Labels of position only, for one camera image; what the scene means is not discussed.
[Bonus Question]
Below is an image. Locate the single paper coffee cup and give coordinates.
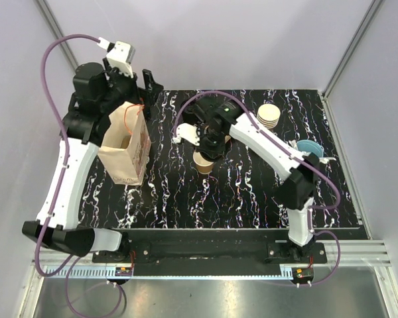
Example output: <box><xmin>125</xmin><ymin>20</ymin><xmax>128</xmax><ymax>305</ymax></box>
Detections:
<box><xmin>192</xmin><ymin>152</ymin><xmax>214</xmax><ymax>175</ymax></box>

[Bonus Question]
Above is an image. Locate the cardboard cup carrier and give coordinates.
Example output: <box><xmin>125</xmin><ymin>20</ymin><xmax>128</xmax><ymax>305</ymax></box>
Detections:
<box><xmin>121</xmin><ymin>136</ymin><xmax>131</xmax><ymax>149</ymax></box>

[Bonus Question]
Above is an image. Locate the paper takeout bag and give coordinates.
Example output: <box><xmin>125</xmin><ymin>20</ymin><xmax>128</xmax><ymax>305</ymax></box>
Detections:
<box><xmin>98</xmin><ymin>102</ymin><xmax>151</xmax><ymax>186</ymax></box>

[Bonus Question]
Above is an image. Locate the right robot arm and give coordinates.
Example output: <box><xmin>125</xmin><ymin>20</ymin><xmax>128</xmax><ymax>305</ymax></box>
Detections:
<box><xmin>188</xmin><ymin>96</ymin><xmax>319</xmax><ymax>263</ymax></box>

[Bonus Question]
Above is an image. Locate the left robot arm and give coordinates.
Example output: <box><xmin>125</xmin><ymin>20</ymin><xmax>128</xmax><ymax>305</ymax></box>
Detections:
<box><xmin>22</xmin><ymin>62</ymin><xmax>163</xmax><ymax>262</ymax></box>

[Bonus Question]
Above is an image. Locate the paper cup stack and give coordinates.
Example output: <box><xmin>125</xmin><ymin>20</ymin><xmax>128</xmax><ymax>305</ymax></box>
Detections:
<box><xmin>257</xmin><ymin>103</ymin><xmax>281</xmax><ymax>129</ymax></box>

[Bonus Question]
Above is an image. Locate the blue plastic cup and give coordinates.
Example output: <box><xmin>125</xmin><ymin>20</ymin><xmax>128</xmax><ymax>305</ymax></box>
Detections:
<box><xmin>297</xmin><ymin>140</ymin><xmax>324</xmax><ymax>158</ymax></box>

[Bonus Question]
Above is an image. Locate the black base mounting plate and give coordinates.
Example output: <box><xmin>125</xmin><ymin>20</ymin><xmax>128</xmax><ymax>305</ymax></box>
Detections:
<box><xmin>86</xmin><ymin>227</ymin><xmax>369</xmax><ymax>278</ymax></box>

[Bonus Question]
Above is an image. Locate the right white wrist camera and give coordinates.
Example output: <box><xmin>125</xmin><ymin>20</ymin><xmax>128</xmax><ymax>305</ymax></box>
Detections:
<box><xmin>172</xmin><ymin>123</ymin><xmax>200</xmax><ymax>146</ymax></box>

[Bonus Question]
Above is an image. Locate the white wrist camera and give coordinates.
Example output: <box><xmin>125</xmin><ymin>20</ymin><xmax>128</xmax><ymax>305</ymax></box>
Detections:
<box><xmin>98</xmin><ymin>37</ymin><xmax>135</xmax><ymax>78</ymax></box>
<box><xmin>172</xmin><ymin>123</ymin><xmax>200</xmax><ymax>146</ymax></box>

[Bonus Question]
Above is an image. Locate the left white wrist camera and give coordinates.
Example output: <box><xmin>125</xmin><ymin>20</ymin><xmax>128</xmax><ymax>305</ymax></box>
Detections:
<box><xmin>98</xmin><ymin>37</ymin><xmax>135</xmax><ymax>78</ymax></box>

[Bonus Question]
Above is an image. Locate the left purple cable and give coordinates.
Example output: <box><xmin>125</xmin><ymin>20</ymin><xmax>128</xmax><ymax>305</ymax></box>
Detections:
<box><xmin>34</xmin><ymin>33</ymin><xmax>124</xmax><ymax>317</ymax></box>

